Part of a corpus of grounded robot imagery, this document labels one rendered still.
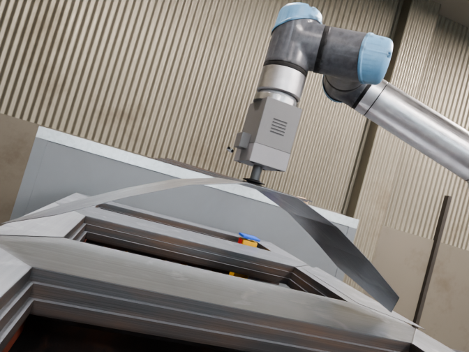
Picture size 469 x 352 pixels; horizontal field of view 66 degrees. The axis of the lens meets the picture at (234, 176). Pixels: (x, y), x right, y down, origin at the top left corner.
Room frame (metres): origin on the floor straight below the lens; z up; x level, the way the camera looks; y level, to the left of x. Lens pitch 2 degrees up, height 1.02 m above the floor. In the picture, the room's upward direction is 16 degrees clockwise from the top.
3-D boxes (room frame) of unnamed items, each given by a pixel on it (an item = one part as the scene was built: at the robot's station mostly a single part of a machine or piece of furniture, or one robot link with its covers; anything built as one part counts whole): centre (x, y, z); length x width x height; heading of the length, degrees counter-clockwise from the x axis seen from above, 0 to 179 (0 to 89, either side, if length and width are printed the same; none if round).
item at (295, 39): (0.60, -0.04, 1.28); 0.09 x 0.08 x 0.11; 80
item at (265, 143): (0.60, -0.02, 1.13); 0.10 x 0.09 x 0.16; 107
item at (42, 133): (1.70, 0.14, 1.03); 1.30 x 0.60 x 0.04; 105
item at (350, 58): (0.60, -0.13, 1.28); 0.11 x 0.11 x 0.08; 80
